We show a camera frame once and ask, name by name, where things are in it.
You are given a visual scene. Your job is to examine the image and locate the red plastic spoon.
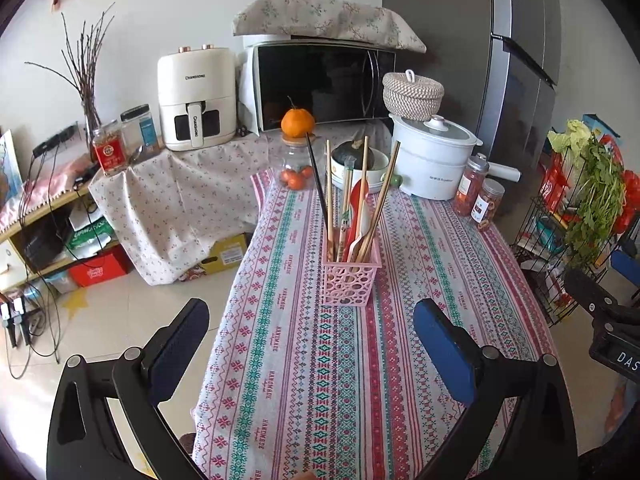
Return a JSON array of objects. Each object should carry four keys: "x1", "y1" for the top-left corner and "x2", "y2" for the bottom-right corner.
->
[{"x1": 347, "y1": 177, "x2": 374, "y2": 262}]

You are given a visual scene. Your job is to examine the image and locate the floral cabinet cloth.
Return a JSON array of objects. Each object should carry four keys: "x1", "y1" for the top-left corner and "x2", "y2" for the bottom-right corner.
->
[{"x1": 88, "y1": 120, "x2": 397, "y2": 287}]

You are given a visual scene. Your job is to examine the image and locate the yellow cardboard box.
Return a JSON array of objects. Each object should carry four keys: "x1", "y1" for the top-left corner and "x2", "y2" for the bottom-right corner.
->
[{"x1": 187, "y1": 232, "x2": 251, "y2": 281}]

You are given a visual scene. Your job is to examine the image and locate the black power strip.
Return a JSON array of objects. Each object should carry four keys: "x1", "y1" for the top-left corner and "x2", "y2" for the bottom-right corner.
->
[{"x1": 32, "y1": 129, "x2": 82, "y2": 157}]

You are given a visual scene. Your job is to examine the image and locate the green plastic bag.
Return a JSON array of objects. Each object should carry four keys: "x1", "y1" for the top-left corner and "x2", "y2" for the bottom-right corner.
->
[{"x1": 66, "y1": 217, "x2": 117, "y2": 252}]

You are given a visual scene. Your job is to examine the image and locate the dried branches in vase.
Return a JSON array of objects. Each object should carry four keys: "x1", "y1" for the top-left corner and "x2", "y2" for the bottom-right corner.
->
[{"x1": 24, "y1": 2, "x2": 116, "y2": 147}]

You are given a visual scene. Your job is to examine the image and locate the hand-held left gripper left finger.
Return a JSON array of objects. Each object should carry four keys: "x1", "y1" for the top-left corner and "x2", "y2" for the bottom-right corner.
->
[{"x1": 46, "y1": 297, "x2": 211, "y2": 480}]

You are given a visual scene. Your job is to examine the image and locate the red plastic bag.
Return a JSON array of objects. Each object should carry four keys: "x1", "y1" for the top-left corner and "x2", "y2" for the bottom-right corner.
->
[{"x1": 540, "y1": 135, "x2": 640, "y2": 237}]

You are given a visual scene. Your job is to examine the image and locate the napa cabbage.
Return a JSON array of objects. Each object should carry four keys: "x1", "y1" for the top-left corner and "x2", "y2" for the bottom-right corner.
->
[{"x1": 547, "y1": 118, "x2": 594, "y2": 159}]

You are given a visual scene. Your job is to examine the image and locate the patterned striped tablecloth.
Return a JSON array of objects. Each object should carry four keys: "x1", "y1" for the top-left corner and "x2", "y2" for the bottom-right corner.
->
[{"x1": 192, "y1": 167, "x2": 559, "y2": 480}]

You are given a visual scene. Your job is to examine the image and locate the bundle of wooden chopsticks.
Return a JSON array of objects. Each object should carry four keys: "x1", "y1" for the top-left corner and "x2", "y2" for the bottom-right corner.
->
[{"x1": 325, "y1": 135, "x2": 402, "y2": 265}]

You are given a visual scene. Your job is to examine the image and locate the glass jar with wooden lid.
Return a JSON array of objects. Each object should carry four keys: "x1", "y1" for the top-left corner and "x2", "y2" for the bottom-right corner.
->
[{"x1": 279, "y1": 134, "x2": 319, "y2": 191}]

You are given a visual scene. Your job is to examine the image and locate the white spoon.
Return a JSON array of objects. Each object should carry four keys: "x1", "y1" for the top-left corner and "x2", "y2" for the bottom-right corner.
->
[{"x1": 347, "y1": 180, "x2": 384, "y2": 264}]

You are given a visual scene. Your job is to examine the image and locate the pink cloth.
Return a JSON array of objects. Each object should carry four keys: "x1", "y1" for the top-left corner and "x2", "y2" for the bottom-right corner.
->
[{"x1": 0, "y1": 152, "x2": 102, "y2": 232}]

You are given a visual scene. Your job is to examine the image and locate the pink plastic utensil basket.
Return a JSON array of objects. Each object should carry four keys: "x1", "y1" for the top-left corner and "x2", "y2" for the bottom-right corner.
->
[{"x1": 321, "y1": 232, "x2": 382, "y2": 307}]

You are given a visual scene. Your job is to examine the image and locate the jar with red label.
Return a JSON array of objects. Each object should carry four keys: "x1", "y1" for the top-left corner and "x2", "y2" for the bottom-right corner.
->
[{"x1": 91, "y1": 119, "x2": 132, "y2": 177}]

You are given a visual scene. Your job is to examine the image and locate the white ceramic bowl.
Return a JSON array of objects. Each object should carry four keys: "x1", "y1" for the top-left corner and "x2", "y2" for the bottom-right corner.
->
[{"x1": 327, "y1": 147, "x2": 391, "y2": 189}]

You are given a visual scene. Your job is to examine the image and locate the white air fryer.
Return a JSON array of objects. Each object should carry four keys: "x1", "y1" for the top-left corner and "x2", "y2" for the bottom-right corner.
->
[{"x1": 157, "y1": 44, "x2": 237, "y2": 152}]

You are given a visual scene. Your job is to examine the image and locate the bunch of leafy greens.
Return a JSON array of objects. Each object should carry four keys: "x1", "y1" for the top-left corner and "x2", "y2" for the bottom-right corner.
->
[{"x1": 564, "y1": 132, "x2": 627, "y2": 267}]

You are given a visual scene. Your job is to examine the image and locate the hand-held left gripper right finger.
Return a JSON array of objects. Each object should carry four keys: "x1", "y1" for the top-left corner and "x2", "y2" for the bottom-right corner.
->
[{"x1": 412, "y1": 297, "x2": 581, "y2": 480}]

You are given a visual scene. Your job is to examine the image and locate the clear jar with dark lid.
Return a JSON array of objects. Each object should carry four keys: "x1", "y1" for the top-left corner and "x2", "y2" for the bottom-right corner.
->
[{"x1": 119, "y1": 103, "x2": 162, "y2": 161}]

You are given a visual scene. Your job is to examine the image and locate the black wire rack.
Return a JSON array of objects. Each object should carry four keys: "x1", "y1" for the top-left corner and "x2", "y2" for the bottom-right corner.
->
[{"x1": 512, "y1": 194, "x2": 632, "y2": 329}]

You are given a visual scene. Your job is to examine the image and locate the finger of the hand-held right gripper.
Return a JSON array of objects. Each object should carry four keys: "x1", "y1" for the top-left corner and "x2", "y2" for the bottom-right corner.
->
[{"x1": 563, "y1": 268, "x2": 640, "y2": 324}]

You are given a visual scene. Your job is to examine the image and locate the white electric pot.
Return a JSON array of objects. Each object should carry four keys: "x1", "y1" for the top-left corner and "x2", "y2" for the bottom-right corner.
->
[{"x1": 388, "y1": 112, "x2": 522, "y2": 202}]

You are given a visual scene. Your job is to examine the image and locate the wooden shelf unit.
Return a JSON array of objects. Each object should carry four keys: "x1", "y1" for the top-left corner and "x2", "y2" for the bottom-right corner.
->
[{"x1": 0, "y1": 180, "x2": 122, "y2": 292}]

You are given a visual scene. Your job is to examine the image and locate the blue cardboard box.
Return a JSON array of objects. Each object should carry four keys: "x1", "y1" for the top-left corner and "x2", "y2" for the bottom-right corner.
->
[{"x1": 582, "y1": 113, "x2": 621, "y2": 139}]

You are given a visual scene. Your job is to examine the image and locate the orange fruit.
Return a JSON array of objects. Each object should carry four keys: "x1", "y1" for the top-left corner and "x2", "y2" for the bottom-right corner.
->
[{"x1": 280, "y1": 97, "x2": 317, "y2": 139}]

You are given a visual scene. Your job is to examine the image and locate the woven lidded basket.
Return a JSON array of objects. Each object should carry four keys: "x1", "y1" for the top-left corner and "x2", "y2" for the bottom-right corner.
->
[{"x1": 382, "y1": 69, "x2": 445, "y2": 122}]

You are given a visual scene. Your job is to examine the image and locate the grey refrigerator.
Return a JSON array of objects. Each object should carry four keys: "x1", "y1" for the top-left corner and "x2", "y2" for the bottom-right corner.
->
[{"x1": 382, "y1": 0, "x2": 559, "y2": 162}]

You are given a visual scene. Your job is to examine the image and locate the black microwave oven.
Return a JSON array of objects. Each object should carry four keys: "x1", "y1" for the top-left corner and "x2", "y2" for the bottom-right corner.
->
[{"x1": 237, "y1": 42, "x2": 399, "y2": 135}]

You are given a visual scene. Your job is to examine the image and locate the tall jar of red chili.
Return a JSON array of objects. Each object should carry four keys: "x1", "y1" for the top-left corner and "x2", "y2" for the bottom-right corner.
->
[{"x1": 453, "y1": 153, "x2": 490, "y2": 218}]

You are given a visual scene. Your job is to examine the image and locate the floral microwave cover cloth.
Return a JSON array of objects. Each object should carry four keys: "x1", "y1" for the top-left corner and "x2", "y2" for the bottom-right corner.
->
[{"x1": 232, "y1": 0, "x2": 428, "y2": 55}]

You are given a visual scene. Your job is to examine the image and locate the black chopstick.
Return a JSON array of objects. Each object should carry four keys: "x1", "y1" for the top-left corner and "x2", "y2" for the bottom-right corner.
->
[{"x1": 304, "y1": 133, "x2": 335, "y2": 247}]

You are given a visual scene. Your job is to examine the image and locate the short jar of dried fruit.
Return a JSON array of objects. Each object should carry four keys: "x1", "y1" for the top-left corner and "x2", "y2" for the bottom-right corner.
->
[{"x1": 470, "y1": 178, "x2": 506, "y2": 225}]

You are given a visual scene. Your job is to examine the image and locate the dark green pumpkin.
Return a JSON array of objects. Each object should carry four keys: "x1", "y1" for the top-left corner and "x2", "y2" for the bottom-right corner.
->
[{"x1": 331, "y1": 139, "x2": 374, "y2": 169}]

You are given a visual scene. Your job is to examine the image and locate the red box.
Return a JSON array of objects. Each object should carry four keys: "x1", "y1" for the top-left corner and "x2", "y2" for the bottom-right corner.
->
[{"x1": 67, "y1": 248, "x2": 134, "y2": 289}]

